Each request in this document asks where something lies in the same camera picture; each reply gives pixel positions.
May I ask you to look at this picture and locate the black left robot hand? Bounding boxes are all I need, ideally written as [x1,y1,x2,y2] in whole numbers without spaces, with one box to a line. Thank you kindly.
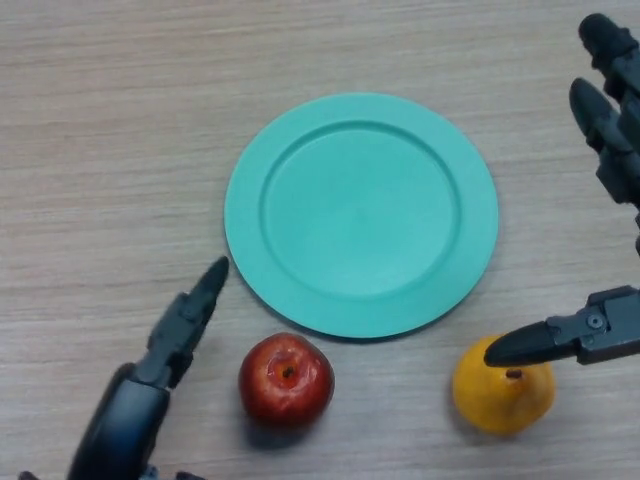
[18,255,230,480]

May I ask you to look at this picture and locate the yellow pear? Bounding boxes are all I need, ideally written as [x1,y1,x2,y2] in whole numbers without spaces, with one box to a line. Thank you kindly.
[452,334,556,435]

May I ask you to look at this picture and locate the green round plate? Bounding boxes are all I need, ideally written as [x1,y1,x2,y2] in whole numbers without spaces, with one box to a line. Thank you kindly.
[223,91,500,343]

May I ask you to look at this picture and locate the red apple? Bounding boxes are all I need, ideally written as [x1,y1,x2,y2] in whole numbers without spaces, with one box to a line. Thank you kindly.
[237,332,335,430]

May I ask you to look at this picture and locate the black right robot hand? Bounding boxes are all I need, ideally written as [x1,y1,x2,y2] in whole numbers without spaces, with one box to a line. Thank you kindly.
[484,13,640,369]

